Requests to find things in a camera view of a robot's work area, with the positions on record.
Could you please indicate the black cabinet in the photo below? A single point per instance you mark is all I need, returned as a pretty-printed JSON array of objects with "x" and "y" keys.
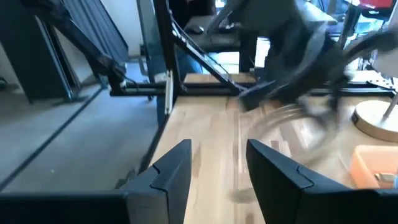
[{"x": 25, "y": 56}]

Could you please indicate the white shade lamp, wooden base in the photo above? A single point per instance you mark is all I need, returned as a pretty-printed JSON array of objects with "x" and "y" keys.
[{"x": 373, "y": 121}]

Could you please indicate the black desk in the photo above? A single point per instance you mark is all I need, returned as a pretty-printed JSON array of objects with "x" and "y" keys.
[{"x": 224, "y": 39}]

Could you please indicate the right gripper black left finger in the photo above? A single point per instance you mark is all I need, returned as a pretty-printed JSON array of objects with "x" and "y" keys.
[{"x": 149, "y": 202}]

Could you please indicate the orange translucent plastic bin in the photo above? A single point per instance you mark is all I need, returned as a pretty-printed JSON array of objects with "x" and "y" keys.
[{"x": 367, "y": 165}]

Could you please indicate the black computer mouse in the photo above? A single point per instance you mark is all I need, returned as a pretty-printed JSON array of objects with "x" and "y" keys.
[{"x": 195, "y": 29}]

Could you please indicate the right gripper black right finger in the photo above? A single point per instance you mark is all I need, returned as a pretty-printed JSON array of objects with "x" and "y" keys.
[{"x": 295, "y": 199}]

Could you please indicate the black table frame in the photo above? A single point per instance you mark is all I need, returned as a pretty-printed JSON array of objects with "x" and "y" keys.
[{"x": 164, "y": 46}]

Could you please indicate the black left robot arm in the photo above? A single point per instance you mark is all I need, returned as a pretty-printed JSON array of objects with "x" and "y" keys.
[{"x": 280, "y": 18}]

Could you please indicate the grey ribbed panel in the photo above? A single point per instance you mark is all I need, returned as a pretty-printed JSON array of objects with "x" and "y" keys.
[{"x": 99, "y": 28}]

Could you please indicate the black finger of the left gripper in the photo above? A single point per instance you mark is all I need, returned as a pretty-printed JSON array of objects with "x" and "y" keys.
[
  {"x": 323, "y": 113},
  {"x": 258, "y": 95}
]

